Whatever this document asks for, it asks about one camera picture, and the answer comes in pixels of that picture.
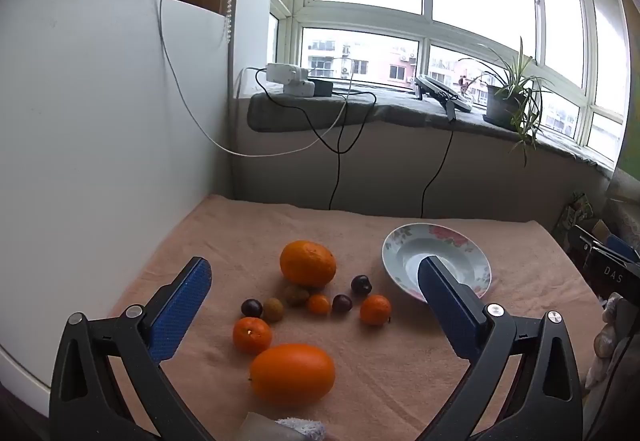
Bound black cable with switch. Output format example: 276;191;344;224
421;101;458;218

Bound large smooth oval orange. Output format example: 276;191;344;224
249;343;336;408

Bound potted spider plant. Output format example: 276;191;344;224
457;37;556;166

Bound green printed box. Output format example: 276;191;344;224
556;192;596;235

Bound black looped cable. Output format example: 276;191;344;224
254;67;379;210

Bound grey sill cloth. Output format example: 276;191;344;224
247;83;616;178

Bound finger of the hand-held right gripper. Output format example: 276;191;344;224
574;223;628;267

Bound large dimpled round orange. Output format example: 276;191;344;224
279;240;337;288

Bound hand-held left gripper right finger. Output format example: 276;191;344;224
417;256;585;441

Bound floral white plate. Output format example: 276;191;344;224
382;223;493;303

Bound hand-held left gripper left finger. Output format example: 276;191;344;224
48;257;216;441

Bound white power adapters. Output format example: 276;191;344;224
265;63;312;83

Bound small mandarin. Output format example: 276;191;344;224
232;317;273;355
359;294;392;327

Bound tiny orange kumquat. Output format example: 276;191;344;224
307;293;332;316

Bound black device on windowsill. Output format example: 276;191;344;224
414;74;474;114

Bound white cable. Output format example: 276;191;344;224
159;0;356;158

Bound pink towel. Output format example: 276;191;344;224
107;193;608;441

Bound white window frame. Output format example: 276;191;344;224
270;0;628;172

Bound person's left forearm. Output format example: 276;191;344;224
239;412;328;441

